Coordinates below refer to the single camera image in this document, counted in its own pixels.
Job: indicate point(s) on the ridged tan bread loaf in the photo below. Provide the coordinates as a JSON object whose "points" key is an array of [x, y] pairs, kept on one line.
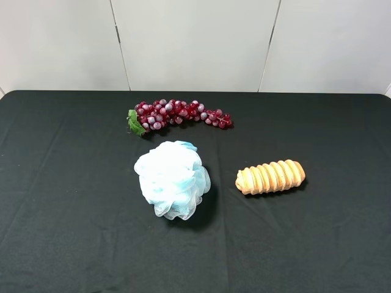
{"points": [[271, 177]]}

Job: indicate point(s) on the blue white mesh bath sponge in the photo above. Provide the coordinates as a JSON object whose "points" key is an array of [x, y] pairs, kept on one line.
{"points": [[173, 179]]}

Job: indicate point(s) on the red artificial grape bunch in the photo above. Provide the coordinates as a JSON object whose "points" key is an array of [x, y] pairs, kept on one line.
{"points": [[145, 117]]}

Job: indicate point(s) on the black tablecloth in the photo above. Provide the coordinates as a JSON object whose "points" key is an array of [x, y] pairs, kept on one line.
{"points": [[73, 218]]}

